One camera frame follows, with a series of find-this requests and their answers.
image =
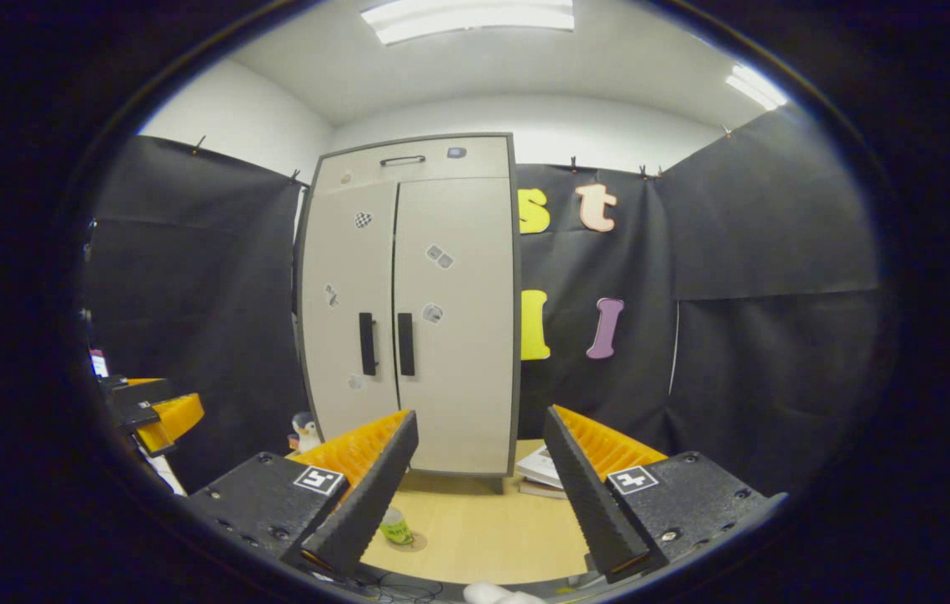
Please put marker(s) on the grey and black cabinet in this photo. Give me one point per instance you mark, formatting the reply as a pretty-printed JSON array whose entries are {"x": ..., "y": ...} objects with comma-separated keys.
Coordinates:
[{"x": 514, "y": 377}]

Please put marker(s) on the long ceiling light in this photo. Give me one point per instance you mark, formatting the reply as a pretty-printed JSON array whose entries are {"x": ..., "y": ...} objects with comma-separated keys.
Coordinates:
[
  {"x": 756, "y": 85},
  {"x": 467, "y": 18}
]

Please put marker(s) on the grey cabinet door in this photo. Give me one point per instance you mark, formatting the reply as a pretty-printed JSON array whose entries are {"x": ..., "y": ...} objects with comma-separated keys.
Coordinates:
[
  {"x": 341, "y": 335},
  {"x": 467, "y": 377}
]

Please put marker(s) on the brown-edged book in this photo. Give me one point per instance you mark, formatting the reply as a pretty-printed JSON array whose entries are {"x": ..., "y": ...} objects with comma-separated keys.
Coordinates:
[{"x": 546, "y": 492}]

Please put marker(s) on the grey cabinet drawer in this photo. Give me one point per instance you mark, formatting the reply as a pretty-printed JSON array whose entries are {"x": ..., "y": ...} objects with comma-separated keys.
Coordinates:
[{"x": 483, "y": 164}]

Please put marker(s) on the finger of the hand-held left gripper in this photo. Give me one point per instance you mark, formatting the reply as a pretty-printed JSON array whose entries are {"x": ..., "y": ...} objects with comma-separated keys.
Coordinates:
[
  {"x": 139, "y": 403},
  {"x": 177, "y": 415}
]

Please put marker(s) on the round brown coaster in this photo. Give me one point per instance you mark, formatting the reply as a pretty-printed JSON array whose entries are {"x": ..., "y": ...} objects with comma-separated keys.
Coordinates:
[{"x": 420, "y": 544}]

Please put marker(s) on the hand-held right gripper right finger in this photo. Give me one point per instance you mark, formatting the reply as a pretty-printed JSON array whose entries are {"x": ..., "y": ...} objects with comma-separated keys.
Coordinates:
[{"x": 584, "y": 495}]

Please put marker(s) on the penguin plush toy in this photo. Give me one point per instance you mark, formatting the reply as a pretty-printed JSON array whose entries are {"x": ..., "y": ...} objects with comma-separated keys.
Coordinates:
[{"x": 305, "y": 436}]

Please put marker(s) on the green label plastic bottle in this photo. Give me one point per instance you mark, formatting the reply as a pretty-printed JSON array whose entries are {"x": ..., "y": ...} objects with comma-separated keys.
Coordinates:
[{"x": 396, "y": 528}]

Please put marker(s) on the lit display screen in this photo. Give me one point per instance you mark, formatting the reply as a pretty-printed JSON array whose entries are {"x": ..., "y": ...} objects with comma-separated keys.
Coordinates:
[{"x": 99, "y": 363}]

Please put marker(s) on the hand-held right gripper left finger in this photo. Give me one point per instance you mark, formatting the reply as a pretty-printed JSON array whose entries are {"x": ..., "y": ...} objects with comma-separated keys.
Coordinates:
[{"x": 374, "y": 495}]

